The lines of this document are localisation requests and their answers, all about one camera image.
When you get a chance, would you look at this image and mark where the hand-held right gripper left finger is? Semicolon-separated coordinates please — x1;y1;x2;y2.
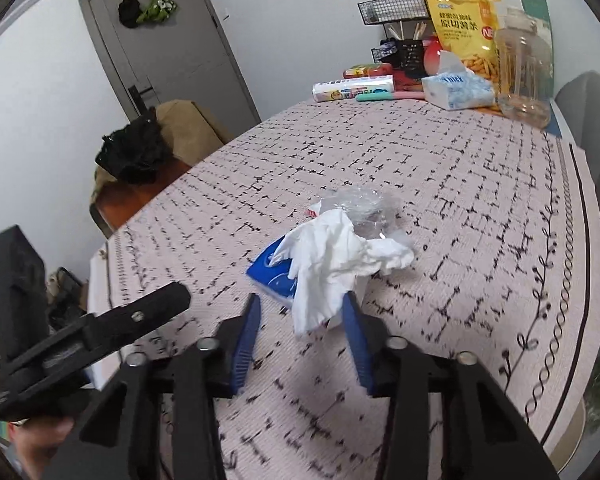
40;292;263;480

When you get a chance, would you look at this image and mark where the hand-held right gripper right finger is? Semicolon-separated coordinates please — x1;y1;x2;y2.
341;290;551;480

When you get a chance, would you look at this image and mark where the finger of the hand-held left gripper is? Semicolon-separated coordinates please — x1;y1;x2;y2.
82;281;192;361
0;225;50;363

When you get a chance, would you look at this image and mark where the blue and white box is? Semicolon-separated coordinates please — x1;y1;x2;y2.
246;237;368;331

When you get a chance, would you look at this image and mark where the large white tissue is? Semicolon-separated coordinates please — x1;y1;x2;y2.
270;209;415;335

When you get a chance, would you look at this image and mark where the person's left hand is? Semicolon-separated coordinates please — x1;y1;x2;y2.
7;416;77;480

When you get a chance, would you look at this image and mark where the wooden chair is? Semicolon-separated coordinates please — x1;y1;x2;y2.
95;157;193;238

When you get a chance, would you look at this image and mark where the clear plastic wrapper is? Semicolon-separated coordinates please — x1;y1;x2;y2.
307;186;411;251

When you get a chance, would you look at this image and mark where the black bag on chair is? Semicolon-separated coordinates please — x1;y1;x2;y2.
95;107;167;184

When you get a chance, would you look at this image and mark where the white roll of bags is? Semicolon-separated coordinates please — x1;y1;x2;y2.
312;75;396;103

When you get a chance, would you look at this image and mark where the grey door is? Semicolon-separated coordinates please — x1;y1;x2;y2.
78;0;261;126

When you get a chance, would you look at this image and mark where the soft tissue pack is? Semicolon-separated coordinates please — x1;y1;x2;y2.
421;52;496;111

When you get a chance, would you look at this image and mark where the red packet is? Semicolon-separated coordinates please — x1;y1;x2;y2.
342;62;393;81

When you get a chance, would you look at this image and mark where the black pen holder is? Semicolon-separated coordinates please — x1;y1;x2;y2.
397;39;426;71

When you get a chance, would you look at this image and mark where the red apple-shaped container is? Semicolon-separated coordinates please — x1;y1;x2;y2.
424;35;448;78

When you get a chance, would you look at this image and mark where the black hat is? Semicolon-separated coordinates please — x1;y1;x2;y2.
117;0;143;28

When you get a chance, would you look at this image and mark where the green fabric pouch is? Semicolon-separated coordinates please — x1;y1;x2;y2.
136;0;178;25

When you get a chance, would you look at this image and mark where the clear plastic water jug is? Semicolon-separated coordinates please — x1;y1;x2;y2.
495;7;553;128

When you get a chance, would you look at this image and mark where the grey chair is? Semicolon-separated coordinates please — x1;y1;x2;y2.
554;72;600;211

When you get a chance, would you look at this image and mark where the yellow snack bag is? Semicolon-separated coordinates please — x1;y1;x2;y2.
423;0;502;86

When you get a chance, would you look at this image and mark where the green box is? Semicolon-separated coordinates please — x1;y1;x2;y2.
520;0;553;78

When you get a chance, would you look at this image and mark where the black door handle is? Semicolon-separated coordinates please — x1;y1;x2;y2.
128;82;157;116

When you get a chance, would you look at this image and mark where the black wire rack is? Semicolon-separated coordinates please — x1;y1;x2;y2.
357;0;431;68

